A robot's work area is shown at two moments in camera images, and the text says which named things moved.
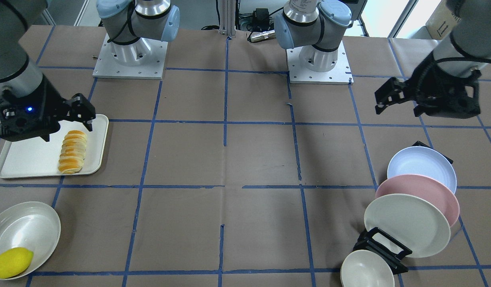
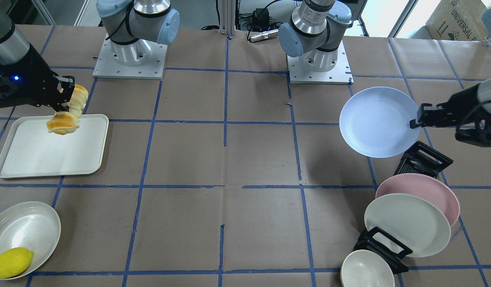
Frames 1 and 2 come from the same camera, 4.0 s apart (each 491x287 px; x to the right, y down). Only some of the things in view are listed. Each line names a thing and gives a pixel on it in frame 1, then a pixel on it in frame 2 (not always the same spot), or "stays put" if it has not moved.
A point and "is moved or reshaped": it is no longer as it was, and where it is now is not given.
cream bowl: (366, 268) stays put
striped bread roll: (73, 152) is moved or reshaped
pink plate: (434, 190) stays put
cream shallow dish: (30, 225) stays put
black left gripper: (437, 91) -> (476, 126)
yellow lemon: (11, 262) stays put
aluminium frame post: (227, 20) stays put
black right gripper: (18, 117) -> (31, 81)
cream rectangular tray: (36, 157) stays put
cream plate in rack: (410, 221) stays put
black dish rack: (369, 241) stays put
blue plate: (423, 161) -> (375, 122)
